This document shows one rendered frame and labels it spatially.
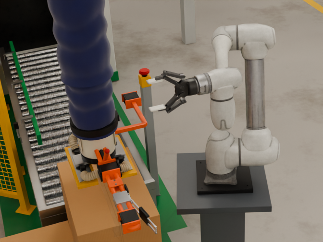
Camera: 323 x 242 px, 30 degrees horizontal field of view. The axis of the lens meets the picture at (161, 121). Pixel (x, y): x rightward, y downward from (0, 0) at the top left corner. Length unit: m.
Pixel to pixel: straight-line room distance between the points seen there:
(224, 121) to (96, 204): 0.78
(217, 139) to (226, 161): 0.13
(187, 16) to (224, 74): 3.85
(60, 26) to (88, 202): 0.93
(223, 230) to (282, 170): 1.33
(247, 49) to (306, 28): 3.83
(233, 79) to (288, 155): 2.30
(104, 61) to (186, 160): 1.13
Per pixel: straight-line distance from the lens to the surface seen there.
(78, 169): 2.94
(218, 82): 2.60
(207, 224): 3.46
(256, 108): 3.19
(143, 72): 3.88
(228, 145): 3.21
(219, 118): 2.68
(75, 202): 3.04
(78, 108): 2.73
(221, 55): 2.92
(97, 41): 2.57
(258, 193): 3.31
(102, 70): 2.64
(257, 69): 3.16
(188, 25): 6.48
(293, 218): 4.30
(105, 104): 2.73
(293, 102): 5.52
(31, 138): 4.29
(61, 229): 3.50
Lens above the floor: 2.88
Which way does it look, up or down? 33 degrees down
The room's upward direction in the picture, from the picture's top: 4 degrees counter-clockwise
